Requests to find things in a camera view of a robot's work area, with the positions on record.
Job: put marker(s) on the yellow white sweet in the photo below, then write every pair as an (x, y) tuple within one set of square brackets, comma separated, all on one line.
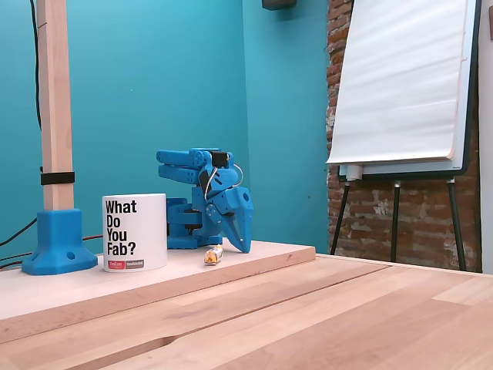
[(213, 255)]

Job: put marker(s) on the white mug with black print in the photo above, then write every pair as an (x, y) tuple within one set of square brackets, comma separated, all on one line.
[(150, 231)]

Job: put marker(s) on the light wooden board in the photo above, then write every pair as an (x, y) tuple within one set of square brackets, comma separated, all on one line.
[(250, 266)]

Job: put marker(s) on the white flipchart paper pad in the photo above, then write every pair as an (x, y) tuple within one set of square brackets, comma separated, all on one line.
[(400, 77)]

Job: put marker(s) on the flipchart easel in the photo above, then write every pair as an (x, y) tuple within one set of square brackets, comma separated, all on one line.
[(468, 115)]

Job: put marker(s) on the blue post base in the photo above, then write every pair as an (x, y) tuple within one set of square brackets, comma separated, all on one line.
[(58, 246)]

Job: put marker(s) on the wooden post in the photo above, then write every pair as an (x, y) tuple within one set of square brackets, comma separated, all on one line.
[(56, 96)]

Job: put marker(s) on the dark wall box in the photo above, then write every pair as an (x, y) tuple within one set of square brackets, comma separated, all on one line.
[(279, 4)]

